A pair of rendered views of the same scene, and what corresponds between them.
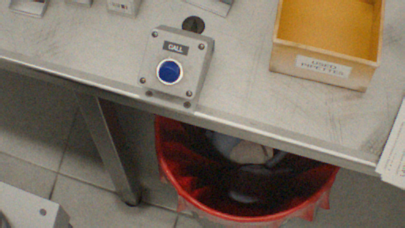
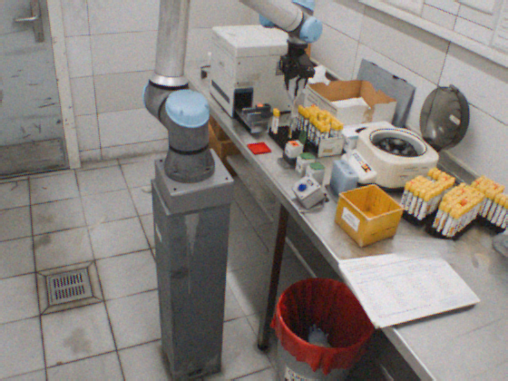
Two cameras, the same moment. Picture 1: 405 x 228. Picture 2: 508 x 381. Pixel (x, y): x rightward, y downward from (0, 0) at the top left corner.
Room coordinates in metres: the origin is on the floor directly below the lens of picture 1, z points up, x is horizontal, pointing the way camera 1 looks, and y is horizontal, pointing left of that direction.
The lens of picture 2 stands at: (-0.56, -0.71, 1.70)
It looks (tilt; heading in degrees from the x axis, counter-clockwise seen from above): 34 degrees down; 46
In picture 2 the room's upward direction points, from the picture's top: 6 degrees clockwise
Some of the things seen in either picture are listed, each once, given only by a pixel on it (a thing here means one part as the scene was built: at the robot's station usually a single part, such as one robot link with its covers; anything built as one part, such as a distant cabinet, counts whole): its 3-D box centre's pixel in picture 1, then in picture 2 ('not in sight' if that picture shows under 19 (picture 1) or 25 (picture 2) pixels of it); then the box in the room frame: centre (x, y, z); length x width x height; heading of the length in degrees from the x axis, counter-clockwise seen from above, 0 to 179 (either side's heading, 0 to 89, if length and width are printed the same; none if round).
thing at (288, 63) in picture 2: not in sight; (295, 58); (0.61, 0.37, 1.19); 0.09 x 0.08 x 0.12; 73
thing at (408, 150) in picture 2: not in sight; (395, 150); (0.76, -0.01, 0.97); 0.15 x 0.15 x 0.07
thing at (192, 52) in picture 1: (180, 47); (313, 190); (0.39, 0.03, 0.92); 0.13 x 0.07 x 0.08; 163
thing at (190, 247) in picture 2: not in sight; (190, 288); (0.12, 0.29, 0.44); 0.20 x 0.20 x 0.87; 73
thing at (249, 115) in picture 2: not in sight; (249, 113); (0.57, 0.54, 0.92); 0.21 x 0.07 x 0.05; 73
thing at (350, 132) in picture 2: not in sight; (369, 136); (0.84, 0.16, 0.92); 0.24 x 0.12 x 0.10; 163
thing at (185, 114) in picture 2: not in sight; (186, 118); (0.11, 0.30, 1.12); 0.13 x 0.12 x 0.14; 84
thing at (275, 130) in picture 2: not in sight; (288, 129); (0.60, 0.35, 0.93); 0.17 x 0.09 x 0.11; 73
